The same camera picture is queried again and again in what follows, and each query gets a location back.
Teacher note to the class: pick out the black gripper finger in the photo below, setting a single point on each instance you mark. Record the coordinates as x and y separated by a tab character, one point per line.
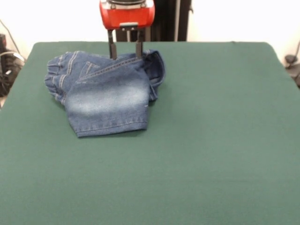
139	49
113	50

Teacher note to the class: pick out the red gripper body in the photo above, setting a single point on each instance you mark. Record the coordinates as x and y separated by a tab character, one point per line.
126	15

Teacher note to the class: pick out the blue denim jeans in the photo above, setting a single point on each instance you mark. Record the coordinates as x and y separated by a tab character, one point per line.
107	100

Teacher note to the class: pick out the dark green table cloth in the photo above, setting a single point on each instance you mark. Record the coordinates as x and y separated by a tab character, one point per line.
187	140

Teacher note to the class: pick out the black wheeled stand base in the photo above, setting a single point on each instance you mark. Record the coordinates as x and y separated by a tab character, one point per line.
295	75
9	70

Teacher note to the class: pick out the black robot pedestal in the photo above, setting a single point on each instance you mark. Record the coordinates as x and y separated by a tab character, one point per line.
168	21

